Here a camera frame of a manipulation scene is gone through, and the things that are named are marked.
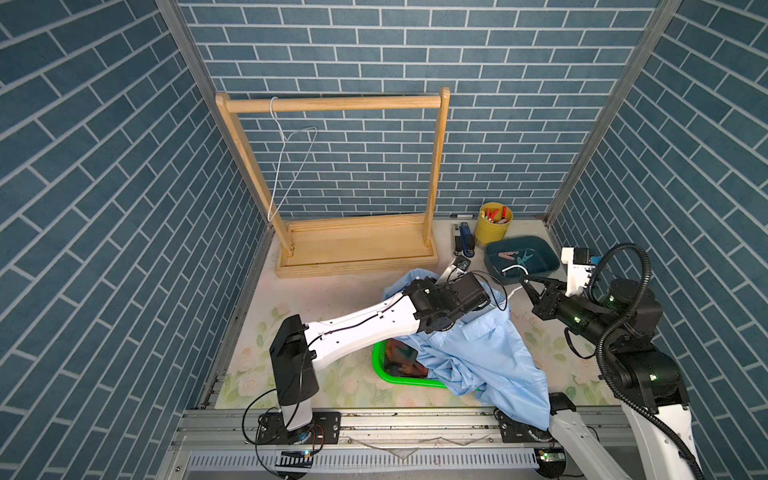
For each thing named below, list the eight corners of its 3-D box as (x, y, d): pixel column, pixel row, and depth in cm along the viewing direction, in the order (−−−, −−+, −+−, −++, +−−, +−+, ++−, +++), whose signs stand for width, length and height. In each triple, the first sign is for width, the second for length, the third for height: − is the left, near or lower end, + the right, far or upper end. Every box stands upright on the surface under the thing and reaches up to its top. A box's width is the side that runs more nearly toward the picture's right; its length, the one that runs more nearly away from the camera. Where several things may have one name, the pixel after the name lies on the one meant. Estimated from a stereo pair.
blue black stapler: (462, 257, 112) (465, 248, 108) (457, 230, 121) (460, 221, 117) (474, 257, 112) (477, 248, 108) (468, 230, 121) (471, 221, 117)
